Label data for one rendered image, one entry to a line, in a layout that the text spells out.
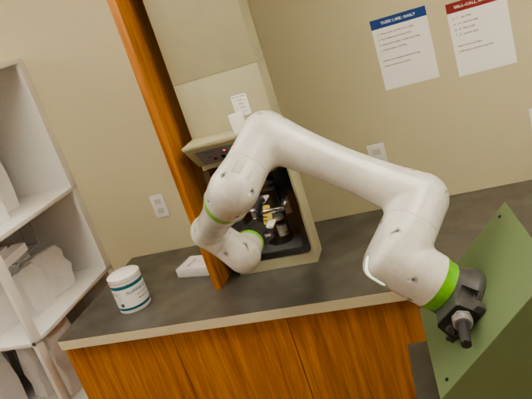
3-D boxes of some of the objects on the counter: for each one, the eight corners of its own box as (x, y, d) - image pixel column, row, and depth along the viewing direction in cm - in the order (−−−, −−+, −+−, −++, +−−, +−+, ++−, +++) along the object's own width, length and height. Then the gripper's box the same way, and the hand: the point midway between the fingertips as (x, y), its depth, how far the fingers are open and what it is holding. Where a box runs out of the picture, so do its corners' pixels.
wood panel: (246, 235, 271) (135, -87, 228) (252, 233, 270) (142, -90, 227) (214, 290, 227) (70, -97, 184) (222, 289, 226) (78, -100, 183)
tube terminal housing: (254, 247, 255) (195, 74, 231) (327, 233, 245) (272, 51, 221) (239, 275, 232) (172, 86, 209) (318, 261, 222) (257, 62, 199)
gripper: (274, 261, 197) (286, 232, 217) (254, 203, 190) (269, 178, 210) (253, 265, 199) (267, 236, 219) (233, 207, 192) (250, 183, 213)
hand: (267, 210), depth 213 cm, fingers open, 9 cm apart
